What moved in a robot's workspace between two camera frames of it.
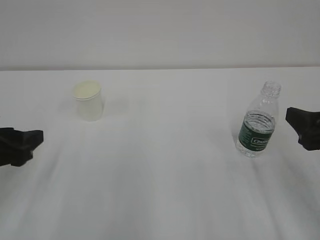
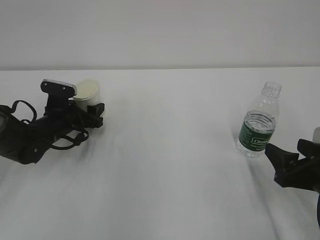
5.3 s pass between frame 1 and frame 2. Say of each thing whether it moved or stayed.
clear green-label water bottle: stayed
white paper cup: stayed
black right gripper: moved
